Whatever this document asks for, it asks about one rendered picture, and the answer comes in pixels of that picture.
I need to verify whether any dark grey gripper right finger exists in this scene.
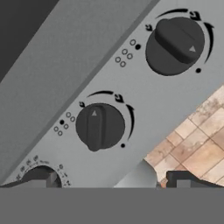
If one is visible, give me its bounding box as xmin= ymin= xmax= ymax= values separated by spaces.
xmin=165 ymin=170 xmax=224 ymax=189

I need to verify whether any black stove knob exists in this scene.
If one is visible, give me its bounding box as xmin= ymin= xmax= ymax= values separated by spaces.
xmin=23 ymin=165 xmax=63 ymax=189
xmin=75 ymin=102 xmax=126 ymax=152
xmin=144 ymin=17 xmax=206 ymax=77

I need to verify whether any grey stove with control panel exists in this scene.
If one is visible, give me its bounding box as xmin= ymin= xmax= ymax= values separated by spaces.
xmin=0 ymin=0 xmax=224 ymax=189

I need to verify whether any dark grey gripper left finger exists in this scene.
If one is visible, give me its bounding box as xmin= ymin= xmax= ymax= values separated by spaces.
xmin=0 ymin=171 xmax=60 ymax=189

